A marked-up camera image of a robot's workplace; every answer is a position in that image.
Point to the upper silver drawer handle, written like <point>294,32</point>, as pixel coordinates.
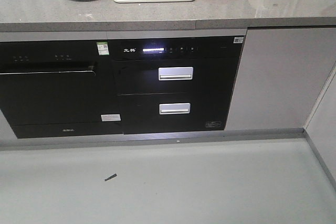
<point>175,73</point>

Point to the black built-in dishwasher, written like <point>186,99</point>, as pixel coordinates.
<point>56,84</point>

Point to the silver drawer handle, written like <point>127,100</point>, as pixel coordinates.
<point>175,73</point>
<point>174,108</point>

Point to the lower silver drawer handle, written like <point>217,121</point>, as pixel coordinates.
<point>174,108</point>

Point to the black disinfection cabinet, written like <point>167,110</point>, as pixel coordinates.
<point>215,58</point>

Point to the black tape strip upper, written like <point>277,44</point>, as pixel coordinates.
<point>110,177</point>

